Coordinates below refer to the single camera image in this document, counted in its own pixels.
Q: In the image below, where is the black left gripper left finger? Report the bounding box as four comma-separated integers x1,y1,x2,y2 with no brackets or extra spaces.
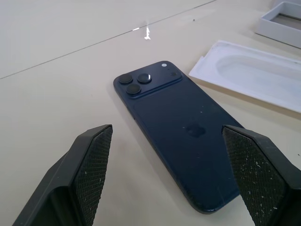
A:
11,124,113,226

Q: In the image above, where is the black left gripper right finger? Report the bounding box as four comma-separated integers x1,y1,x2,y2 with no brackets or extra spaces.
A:
222,124,301,226

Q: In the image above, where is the dark blue smartphone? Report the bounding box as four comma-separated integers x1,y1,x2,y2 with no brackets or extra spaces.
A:
112,60,246,214

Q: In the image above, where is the dark blue phone box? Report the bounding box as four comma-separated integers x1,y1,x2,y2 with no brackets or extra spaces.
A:
255,1,301,49

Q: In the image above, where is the white moulded paper tray insert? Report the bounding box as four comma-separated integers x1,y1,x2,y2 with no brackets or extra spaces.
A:
189,40,301,118

